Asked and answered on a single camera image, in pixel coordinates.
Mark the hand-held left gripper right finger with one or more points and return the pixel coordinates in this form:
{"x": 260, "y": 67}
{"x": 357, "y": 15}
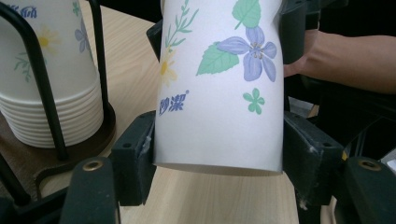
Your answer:
{"x": 314, "y": 158}

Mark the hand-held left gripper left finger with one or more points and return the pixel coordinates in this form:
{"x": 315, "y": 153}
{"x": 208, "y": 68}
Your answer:
{"x": 134, "y": 158}

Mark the single floral paper cup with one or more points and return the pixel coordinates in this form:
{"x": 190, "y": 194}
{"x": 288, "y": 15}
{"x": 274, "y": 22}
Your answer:
{"x": 218, "y": 130}

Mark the stack of floral paper cups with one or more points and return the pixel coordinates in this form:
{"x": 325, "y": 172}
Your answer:
{"x": 68, "y": 102}

